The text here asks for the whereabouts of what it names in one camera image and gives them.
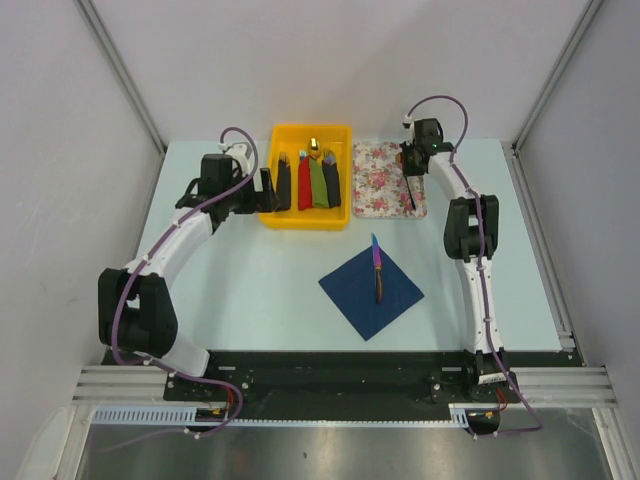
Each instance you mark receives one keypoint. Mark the gold spoon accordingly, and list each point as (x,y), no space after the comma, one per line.
(314,149)

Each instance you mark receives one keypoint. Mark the iridescent rainbow knife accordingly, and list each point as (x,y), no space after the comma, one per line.
(377,265)

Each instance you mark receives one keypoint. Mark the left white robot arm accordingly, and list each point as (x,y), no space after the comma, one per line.
(135,309)

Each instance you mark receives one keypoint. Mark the black napkin roll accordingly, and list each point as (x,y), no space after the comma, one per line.
(332,180)
(283,182)

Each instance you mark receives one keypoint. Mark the yellow plastic bin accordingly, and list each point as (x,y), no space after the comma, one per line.
(291,139)

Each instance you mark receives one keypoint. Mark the white slotted cable duct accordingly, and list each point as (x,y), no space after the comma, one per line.
(158,416)

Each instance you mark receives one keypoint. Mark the black napkin roll left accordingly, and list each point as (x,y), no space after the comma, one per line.
(283,182)

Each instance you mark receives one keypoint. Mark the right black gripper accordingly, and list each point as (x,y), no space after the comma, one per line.
(407,171)

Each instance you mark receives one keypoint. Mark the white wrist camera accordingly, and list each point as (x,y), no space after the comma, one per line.
(240,151)
(409,127)

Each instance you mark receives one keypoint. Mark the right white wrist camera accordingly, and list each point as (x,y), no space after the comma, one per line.
(409,127)

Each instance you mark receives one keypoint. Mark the dark blue paper napkin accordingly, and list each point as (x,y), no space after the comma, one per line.
(351,288)

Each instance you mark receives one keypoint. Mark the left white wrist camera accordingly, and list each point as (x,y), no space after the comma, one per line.
(240,151)

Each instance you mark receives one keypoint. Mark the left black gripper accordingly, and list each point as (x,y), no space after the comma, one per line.
(264,201)

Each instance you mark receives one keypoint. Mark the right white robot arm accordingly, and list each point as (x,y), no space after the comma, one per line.
(470,239)

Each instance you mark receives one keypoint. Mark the red napkin roll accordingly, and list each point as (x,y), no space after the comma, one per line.
(304,182)

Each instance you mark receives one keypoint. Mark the floral rectangular tray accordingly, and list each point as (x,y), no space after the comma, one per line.
(378,187)

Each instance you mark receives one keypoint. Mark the green napkin roll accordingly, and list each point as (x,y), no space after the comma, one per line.
(318,185)

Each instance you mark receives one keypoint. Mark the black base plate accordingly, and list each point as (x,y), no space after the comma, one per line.
(342,387)

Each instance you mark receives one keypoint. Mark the black napkin roll right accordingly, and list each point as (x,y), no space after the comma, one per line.
(332,180)

